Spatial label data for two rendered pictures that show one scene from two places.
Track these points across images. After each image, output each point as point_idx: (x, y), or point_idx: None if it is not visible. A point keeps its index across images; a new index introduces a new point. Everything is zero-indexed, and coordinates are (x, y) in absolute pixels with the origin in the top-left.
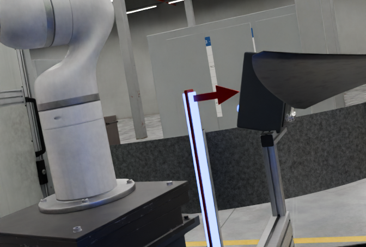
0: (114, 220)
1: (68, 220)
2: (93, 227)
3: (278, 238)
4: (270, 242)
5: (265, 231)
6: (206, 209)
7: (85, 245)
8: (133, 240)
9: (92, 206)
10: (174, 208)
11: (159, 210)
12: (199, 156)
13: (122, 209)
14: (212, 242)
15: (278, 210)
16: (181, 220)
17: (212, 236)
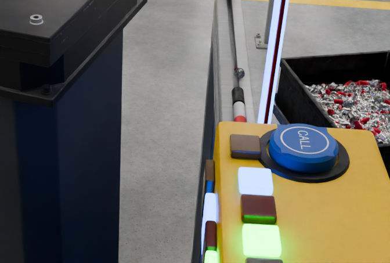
0: (83, 6)
1: None
2: (59, 17)
3: (244, 29)
4: (236, 35)
5: (220, 15)
6: (281, 25)
7: (57, 47)
8: (94, 33)
9: None
10: None
11: None
12: None
13: None
14: (275, 68)
15: None
16: (135, 0)
17: (277, 60)
